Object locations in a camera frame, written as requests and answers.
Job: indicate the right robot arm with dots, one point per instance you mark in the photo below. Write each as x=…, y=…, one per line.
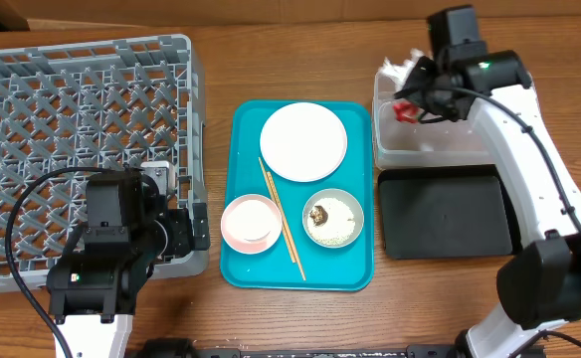
x=539, y=289

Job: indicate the clear plastic waste bin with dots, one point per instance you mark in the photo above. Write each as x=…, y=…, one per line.
x=420, y=144

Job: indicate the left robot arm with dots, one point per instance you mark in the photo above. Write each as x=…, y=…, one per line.
x=130, y=227

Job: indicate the white round plate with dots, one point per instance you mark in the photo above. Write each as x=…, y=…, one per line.
x=303, y=142

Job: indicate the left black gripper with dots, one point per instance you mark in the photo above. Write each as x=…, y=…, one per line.
x=182, y=241

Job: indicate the white rice pile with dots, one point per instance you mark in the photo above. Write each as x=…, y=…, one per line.
x=339, y=227

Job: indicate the upper wooden chopstick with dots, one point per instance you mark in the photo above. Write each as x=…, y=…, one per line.
x=270, y=187

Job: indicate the wooden chopstick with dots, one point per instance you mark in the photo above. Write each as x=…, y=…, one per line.
x=270, y=187
x=288, y=235

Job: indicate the brown food scrap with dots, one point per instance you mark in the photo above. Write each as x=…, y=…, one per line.
x=318, y=215

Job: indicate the grey-green bowl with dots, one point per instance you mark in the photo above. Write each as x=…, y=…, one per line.
x=345, y=197

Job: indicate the grey plastic dishwasher rack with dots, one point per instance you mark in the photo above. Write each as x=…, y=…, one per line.
x=68, y=108

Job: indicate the black food waste tray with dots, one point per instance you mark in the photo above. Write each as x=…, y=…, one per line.
x=446, y=213

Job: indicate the lower wooden chopstick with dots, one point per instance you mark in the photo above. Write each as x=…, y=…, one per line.
x=288, y=235

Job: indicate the white tissue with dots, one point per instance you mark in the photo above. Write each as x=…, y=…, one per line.
x=398, y=73

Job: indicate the pink bowl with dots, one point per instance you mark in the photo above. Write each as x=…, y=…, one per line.
x=251, y=224

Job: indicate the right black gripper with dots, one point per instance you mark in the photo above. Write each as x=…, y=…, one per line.
x=421, y=80

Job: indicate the red snack wrapper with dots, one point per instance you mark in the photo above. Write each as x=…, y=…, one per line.
x=406, y=112

